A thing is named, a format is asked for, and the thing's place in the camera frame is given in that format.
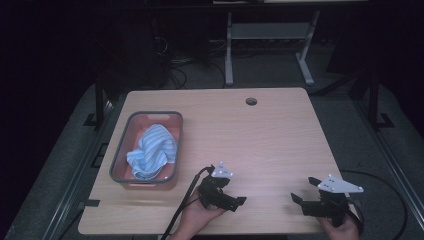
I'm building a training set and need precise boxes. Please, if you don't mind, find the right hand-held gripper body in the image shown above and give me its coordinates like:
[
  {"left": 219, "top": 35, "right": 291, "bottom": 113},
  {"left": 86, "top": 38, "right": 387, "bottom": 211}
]
[{"left": 300, "top": 173, "right": 365, "bottom": 228}]

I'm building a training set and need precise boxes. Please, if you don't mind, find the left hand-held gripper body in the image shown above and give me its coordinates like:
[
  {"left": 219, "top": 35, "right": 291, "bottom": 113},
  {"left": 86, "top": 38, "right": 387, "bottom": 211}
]
[{"left": 197, "top": 161, "right": 235, "bottom": 211}]

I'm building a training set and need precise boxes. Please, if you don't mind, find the blue striped cloth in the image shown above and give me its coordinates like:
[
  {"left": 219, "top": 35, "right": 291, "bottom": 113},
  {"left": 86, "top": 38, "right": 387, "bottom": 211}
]
[{"left": 126, "top": 123, "right": 178, "bottom": 180}]

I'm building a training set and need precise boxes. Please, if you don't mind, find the pink basket with grey rim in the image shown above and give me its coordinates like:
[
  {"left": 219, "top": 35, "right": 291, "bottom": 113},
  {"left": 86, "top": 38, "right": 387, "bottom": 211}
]
[{"left": 109, "top": 110, "right": 184, "bottom": 191}]

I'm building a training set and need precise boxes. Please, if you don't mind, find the person's left hand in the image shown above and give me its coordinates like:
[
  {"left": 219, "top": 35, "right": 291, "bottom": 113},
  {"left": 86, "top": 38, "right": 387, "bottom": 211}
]
[{"left": 169, "top": 197, "right": 228, "bottom": 240}]

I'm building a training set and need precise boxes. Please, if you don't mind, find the person's right hand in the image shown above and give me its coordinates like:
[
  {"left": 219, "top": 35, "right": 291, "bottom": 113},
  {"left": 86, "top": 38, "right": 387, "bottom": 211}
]
[{"left": 315, "top": 213, "right": 362, "bottom": 240}]

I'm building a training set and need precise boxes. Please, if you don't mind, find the black tape strip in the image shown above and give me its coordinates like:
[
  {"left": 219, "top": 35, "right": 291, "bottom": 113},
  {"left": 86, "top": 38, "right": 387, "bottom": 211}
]
[{"left": 79, "top": 198, "right": 101, "bottom": 210}]

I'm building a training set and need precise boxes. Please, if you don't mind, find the grey metal stand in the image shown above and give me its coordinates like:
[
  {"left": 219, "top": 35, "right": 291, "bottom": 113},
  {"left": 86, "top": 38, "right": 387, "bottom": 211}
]
[{"left": 224, "top": 10, "right": 322, "bottom": 87}]

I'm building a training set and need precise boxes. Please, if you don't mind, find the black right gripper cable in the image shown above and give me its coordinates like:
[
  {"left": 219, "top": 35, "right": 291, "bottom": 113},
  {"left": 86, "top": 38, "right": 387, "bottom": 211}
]
[{"left": 339, "top": 169, "right": 409, "bottom": 240}]

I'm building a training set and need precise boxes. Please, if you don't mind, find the aluminium frame rail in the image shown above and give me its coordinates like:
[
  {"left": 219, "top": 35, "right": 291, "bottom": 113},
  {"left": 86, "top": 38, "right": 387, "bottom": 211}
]
[
  {"left": 41, "top": 99, "right": 116, "bottom": 240},
  {"left": 354, "top": 99, "right": 424, "bottom": 231}
]

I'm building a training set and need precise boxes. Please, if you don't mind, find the black metal post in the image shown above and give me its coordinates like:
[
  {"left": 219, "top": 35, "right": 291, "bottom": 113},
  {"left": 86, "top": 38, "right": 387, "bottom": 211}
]
[
  {"left": 366, "top": 68, "right": 395, "bottom": 131},
  {"left": 83, "top": 71, "right": 106, "bottom": 130}
]

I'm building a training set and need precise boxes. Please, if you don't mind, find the bundle of floor cables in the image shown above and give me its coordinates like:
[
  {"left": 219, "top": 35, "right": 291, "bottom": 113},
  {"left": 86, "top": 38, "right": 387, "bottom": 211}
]
[{"left": 151, "top": 34, "right": 228, "bottom": 90}]

